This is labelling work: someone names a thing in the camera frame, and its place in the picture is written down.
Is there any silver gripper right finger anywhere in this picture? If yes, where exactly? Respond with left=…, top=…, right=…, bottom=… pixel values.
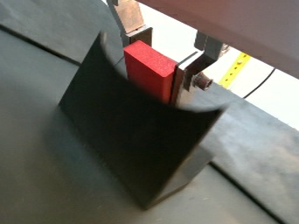
left=169, top=31, right=223, bottom=106

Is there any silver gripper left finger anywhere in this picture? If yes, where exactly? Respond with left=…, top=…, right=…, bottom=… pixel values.
left=107, top=0, right=153, bottom=46

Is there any red double-square forked block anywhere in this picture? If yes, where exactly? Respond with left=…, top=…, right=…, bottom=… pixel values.
left=124, top=40, right=176, bottom=103

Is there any black curved stand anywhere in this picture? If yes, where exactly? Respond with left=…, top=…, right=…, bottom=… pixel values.
left=60, top=33, right=224, bottom=208

